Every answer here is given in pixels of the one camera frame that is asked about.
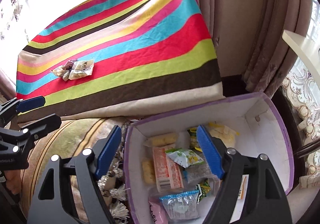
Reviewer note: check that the green yellow small packet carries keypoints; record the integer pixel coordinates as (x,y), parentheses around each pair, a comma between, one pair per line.
(193,139)

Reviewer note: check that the purple box white inside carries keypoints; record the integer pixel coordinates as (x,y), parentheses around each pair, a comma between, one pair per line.
(265,134)

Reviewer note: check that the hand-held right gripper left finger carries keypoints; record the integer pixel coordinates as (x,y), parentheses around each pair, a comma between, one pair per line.
(107,154)

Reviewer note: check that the yellow bun clear packet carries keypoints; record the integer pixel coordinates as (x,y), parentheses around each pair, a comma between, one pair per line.
(222,134)

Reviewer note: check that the pink curtain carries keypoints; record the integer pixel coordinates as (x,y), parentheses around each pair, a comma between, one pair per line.
(6,81)

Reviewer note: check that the white crinkled packet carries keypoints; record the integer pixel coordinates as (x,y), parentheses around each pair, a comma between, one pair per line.
(82,68)

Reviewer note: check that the colourful striped cloth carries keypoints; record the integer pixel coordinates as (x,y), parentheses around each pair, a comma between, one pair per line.
(137,51)

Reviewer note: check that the cream lace curtain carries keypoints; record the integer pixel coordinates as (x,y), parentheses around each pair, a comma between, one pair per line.
(300,94)

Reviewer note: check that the bread packet orange label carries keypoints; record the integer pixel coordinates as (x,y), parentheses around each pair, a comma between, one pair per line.
(167,171)

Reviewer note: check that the white shelf board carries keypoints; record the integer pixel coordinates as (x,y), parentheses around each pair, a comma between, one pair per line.
(302,46)

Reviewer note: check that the dark green patterned packet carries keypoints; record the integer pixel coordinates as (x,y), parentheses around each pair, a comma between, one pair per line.
(203,187)

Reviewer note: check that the white packet orange stripe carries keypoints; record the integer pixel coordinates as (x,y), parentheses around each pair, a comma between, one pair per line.
(243,186)

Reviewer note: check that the person's left hand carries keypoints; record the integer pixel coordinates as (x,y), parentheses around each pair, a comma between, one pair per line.
(12,181)

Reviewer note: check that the silver tassel fringe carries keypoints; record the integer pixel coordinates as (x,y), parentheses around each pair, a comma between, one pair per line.
(115,191)

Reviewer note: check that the brown grey wrapper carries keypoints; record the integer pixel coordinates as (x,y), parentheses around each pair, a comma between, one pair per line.
(68,65)

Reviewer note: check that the white green leaf packet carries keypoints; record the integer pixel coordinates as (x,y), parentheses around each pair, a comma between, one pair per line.
(185,157)

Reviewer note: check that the pink snack packet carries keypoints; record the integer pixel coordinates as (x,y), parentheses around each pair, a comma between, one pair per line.
(157,210)

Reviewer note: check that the pale small packet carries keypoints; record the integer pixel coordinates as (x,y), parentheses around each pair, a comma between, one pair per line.
(58,72)

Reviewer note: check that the sheer floral window curtain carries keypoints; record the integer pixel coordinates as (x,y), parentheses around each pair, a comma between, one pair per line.
(15,1)

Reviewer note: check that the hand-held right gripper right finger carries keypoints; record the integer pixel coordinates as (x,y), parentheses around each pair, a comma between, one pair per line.
(210,151)

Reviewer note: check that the striped plush sofa cushion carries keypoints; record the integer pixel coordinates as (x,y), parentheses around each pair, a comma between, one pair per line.
(80,134)

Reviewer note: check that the small clear blue packet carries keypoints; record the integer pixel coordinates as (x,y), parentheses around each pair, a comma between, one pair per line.
(195,175)

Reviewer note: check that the large blue snack packet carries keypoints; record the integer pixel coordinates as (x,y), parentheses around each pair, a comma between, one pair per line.
(178,205)

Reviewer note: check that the pale yellow bun packet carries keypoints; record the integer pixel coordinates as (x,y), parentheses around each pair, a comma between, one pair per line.
(148,171)

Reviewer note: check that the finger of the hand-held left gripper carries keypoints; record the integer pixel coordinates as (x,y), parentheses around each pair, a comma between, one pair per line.
(32,102)
(45,124)

